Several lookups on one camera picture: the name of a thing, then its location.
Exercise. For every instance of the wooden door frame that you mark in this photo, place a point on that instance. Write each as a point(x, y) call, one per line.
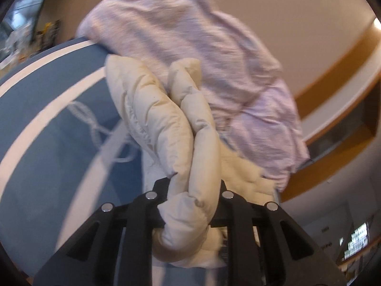
point(342, 62)

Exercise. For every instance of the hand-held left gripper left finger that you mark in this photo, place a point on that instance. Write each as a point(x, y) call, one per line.
point(140, 214)

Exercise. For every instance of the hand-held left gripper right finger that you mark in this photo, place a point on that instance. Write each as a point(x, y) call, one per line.
point(235, 214)

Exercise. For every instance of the cream puffer jacket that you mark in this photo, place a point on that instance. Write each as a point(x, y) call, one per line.
point(166, 131)

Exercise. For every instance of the blue striped bed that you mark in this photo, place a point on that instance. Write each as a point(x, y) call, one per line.
point(44, 143)

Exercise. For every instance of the lilac floral duvet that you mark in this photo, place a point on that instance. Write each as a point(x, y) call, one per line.
point(208, 50)

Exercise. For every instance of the flat screen television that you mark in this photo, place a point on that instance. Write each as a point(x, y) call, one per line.
point(20, 9)

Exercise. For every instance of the window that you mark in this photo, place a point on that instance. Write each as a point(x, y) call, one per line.
point(357, 239)

